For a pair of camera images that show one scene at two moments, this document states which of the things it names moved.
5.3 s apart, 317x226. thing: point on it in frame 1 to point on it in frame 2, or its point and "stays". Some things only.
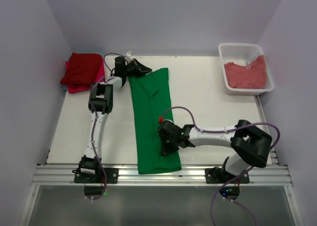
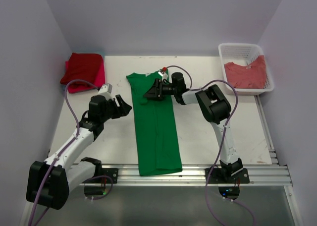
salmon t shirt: x=252 y=77 stays
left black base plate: x=112 y=175 stays
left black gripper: x=139 y=69 to x=122 y=110
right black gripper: x=166 y=150 to x=155 y=92
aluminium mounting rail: x=190 y=176 stays
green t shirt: x=151 y=100 stays
